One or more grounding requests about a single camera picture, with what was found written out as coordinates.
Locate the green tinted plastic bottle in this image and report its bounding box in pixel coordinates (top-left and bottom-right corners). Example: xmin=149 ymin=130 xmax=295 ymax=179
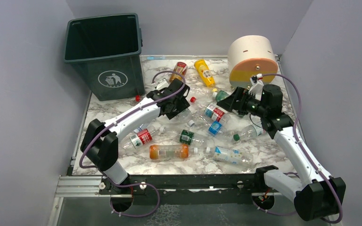
xmin=213 ymin=90 xmax=229 ymax=102

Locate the clear bottle red white label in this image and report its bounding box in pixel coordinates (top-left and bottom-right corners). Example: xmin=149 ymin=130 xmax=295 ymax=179
xmin=190 ymin=97 xmax=231 ymax=124

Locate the clear bottle green cap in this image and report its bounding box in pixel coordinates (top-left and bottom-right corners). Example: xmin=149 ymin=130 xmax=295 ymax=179
xmin=232 ymin=125 xmax=266 ymax=142

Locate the clear bottle dark green label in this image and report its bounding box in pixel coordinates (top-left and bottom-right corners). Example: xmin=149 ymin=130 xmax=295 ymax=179
xmin=159 ymin=126 xmax=207 ymax=147

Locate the orange drink bottle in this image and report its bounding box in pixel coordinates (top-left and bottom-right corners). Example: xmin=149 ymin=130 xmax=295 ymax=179
xmin=149 ymin=144 xmax=199 ymax=160

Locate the clear bottle light blue label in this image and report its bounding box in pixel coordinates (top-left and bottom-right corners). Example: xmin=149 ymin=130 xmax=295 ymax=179
xmin=204 ymin=146 xmax=253 ymax=166

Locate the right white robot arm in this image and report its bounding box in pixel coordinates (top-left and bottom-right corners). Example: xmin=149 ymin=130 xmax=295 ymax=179
xmin=217 ymin=84 xmax=346 ymax=224

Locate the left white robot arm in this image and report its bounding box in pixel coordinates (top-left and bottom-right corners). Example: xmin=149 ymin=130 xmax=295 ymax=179
xmin=79 ymin=80 xmax=190 ymax=186

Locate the dark green trash bin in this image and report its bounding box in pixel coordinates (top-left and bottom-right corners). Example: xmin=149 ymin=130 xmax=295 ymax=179
xmin=64 ymin=13 xmax=146 ymax=101

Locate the clear bottle red green label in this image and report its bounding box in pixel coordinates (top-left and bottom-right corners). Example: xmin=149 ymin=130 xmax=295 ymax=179
xmin=119 ymin=126 xmax=159 ymax=150

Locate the amber red-label bottle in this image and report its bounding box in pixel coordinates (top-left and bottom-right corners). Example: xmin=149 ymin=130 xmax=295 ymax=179
xmin=169 ymin=62 xmax=188 ymax=82

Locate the cream cylindrical drum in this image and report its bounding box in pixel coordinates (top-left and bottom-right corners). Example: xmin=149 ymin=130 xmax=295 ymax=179
xmin=227 ymin=35 xmax=279 ymax=88

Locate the yellow plastic bottle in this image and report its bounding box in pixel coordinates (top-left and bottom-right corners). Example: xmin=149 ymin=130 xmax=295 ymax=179
xmin=194 ymin=59 xmax=215 ymax=87

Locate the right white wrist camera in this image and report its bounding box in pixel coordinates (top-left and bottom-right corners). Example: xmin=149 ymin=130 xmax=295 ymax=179
xmin=249 ymin=73 xmax=264 ymax=95

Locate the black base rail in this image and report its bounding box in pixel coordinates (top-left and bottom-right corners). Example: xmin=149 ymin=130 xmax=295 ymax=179
xmin=99 ymin=173 xmax=275 ymax=205

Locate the aluminium frame rail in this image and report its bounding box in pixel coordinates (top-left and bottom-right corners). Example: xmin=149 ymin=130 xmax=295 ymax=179
xmin=55 ymin=176 xmax=101 ymax=198

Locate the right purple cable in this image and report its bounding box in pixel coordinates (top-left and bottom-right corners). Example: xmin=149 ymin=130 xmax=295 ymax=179
xmin=251 ymin=73 xmax=344 ymax=224

